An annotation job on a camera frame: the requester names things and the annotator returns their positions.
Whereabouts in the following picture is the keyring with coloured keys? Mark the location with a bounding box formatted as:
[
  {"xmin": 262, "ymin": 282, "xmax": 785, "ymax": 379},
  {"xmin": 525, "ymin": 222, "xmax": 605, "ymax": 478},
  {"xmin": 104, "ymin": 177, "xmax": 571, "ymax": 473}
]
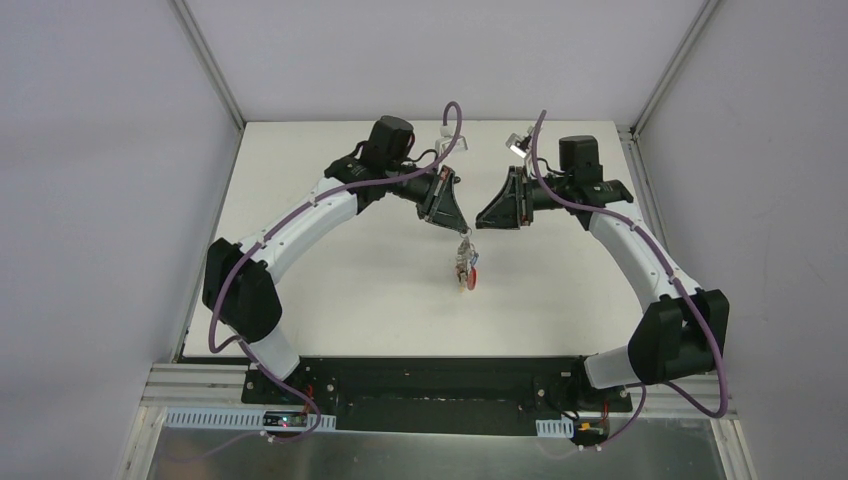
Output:
[{"xmin": 454, "ymin": 229, "xmax": 479, "ymax": 292}]

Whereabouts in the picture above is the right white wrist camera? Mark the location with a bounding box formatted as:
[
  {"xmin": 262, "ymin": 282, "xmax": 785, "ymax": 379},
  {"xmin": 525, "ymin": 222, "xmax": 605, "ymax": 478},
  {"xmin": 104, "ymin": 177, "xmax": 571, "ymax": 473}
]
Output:
[{"xmin": 505, "ymin": 133, "xmax": 532, "ymax": 159}]

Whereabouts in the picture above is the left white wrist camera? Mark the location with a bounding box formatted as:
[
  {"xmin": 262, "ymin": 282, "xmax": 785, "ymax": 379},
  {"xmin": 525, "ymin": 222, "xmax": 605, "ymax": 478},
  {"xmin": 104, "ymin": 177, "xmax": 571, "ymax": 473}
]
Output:
[{"xmin": 434, "ymin": 126, "xmax": 468, "ymax": 155}]

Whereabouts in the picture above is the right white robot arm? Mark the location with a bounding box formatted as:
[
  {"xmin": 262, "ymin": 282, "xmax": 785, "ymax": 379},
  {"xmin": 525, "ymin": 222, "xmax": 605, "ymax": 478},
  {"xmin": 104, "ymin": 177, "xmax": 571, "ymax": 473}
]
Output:
[{"xmin": 475, "ymin": 135, "xmax": 729, "ymax": 410}]

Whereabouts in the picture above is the aluminium frame rail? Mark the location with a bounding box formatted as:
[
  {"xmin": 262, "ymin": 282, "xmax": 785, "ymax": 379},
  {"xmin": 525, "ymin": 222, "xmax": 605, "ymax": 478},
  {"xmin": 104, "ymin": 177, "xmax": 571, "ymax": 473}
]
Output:
[{"xmin": 140, "ymin": 363, "xmax": 703, "ymax": 419}]

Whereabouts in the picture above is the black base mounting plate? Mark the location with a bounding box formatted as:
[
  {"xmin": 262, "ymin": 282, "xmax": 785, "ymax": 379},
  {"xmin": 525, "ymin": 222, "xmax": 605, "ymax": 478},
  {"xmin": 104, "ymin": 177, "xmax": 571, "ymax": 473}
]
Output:
[{"xmin": 241, "ymin": 356, "xmax": 632, "ymax": 436}]

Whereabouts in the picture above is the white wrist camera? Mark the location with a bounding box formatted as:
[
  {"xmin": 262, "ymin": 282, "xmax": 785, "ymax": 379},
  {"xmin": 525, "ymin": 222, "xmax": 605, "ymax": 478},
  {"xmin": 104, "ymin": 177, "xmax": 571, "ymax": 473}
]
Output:
[
  {"xmin": 505, "ymin": 133, "xmax": 532, "ymax": 159},
  {"xmin": 434, "ymin": 126, "xmax": 468, "ymax": 155}
]

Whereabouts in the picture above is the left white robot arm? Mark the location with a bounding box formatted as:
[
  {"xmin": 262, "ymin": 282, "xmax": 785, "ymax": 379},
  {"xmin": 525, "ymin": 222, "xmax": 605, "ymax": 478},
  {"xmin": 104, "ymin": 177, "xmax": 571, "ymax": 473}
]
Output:
[{"xmin": 201, "ymin": 115, "xmax": 469, "ymax": 405}]

